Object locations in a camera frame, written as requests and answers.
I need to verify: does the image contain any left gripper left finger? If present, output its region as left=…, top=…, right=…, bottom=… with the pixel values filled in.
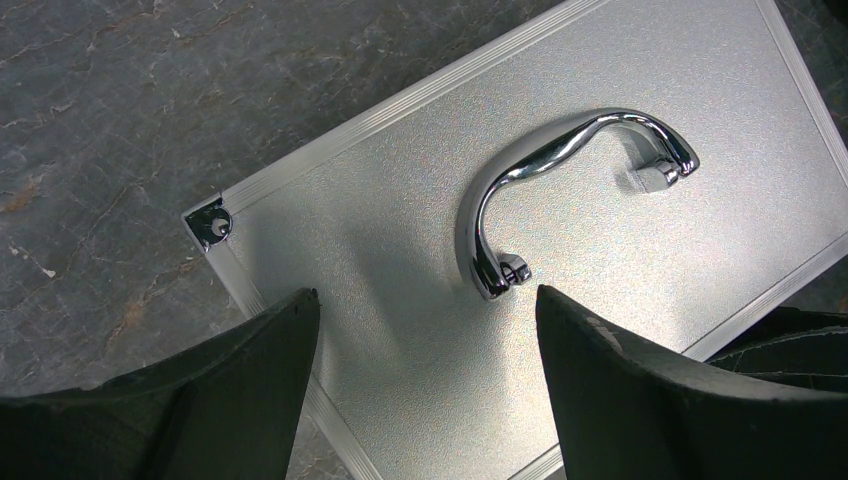
left=1, top=289, right=320, bottom=479

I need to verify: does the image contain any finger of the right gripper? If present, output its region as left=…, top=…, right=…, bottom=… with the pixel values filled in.
left=706, top=307, right=847, bottom=393

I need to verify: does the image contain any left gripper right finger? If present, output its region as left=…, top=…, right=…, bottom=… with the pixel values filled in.
left=535, top=286, right=847, bottom=479

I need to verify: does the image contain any grey metal case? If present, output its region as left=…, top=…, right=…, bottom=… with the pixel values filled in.
left=183, top=1, right=847, bottom=479

